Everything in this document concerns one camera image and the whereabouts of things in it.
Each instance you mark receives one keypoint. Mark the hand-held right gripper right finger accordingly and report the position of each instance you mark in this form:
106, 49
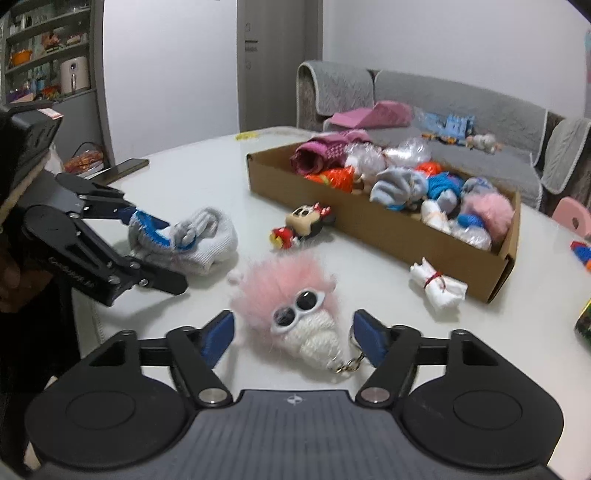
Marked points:
369, 334

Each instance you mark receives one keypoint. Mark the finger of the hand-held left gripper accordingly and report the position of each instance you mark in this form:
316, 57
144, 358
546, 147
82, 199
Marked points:
115, 277
101, 201

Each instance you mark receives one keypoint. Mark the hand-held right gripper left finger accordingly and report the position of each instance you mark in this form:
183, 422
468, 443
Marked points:
219, 339

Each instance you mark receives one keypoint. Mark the grey sock bundle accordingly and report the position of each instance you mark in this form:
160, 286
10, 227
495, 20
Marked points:
207, 249

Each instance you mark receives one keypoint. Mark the shallow cardboard box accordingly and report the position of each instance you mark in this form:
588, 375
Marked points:
392, 230

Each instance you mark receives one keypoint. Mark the light blue mesh cloth bundle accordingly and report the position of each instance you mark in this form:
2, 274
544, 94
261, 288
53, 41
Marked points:
397, 184

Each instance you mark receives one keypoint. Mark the pink fluffy blue sock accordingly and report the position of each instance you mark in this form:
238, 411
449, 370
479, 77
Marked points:
489, 207

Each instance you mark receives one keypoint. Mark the black smartphone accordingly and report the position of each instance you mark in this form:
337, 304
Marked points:
124, 169

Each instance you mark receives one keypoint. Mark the grey storage shelf unit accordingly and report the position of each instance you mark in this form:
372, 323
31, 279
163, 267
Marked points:
78, 120

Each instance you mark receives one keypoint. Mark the white cloth bundle red band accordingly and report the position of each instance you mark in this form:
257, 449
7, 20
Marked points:
438, 288

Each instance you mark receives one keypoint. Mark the white air fryer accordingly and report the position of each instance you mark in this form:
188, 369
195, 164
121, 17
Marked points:
75, 74

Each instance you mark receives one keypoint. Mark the orange bowl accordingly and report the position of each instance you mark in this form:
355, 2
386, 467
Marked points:
21, 57

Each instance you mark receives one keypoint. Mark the cartoon mouse toy figure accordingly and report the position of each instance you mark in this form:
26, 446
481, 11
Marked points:
302, 221

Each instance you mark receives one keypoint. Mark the clear plastic bag bundle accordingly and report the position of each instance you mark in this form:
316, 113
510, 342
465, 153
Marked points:
408, 152
473, 237
367, 159

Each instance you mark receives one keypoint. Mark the pink dotted sock bundle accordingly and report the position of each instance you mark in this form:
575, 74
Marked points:
318, 157

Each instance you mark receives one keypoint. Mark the scattered colourful toy pieces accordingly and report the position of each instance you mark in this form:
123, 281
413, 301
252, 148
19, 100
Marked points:
438, 138

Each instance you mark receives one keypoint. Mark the dark yellow-edged packet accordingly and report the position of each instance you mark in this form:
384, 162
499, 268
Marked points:
585, 318

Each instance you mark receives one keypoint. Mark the grey door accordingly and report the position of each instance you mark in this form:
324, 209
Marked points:
277, 69

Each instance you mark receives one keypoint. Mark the pink paper bag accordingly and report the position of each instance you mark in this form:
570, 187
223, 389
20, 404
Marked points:
374, 115

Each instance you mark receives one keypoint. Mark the grey covered sofa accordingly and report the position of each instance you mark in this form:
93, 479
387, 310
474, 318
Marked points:
309, 120

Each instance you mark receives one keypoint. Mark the pink white plush toy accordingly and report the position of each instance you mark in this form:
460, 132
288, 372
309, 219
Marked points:
485, 143

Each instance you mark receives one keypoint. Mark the blue toy castle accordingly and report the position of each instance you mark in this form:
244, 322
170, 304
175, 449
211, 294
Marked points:
457, 127

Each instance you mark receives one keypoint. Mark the colourful toy brick block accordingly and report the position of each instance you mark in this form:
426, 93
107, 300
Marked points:
582, 254

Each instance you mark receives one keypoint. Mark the pink plastic chair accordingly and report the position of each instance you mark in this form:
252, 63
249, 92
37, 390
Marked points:
575, 217

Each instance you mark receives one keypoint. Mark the grey knitted armrest cover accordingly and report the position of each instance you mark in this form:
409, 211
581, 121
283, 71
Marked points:
568, 152
337, 87

